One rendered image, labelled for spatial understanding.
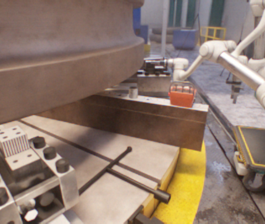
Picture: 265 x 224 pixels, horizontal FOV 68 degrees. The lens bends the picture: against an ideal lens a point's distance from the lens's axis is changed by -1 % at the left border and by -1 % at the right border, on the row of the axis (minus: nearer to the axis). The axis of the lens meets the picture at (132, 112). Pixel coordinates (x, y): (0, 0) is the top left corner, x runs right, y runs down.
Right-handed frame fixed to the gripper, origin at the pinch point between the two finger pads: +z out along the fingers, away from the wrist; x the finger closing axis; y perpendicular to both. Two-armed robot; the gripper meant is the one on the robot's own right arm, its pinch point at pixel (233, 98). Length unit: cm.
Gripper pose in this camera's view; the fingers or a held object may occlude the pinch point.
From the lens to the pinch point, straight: 204.5
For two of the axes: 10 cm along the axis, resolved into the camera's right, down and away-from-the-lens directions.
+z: 0.0, 9.1, 4.1
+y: 9.6, 1.2, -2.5
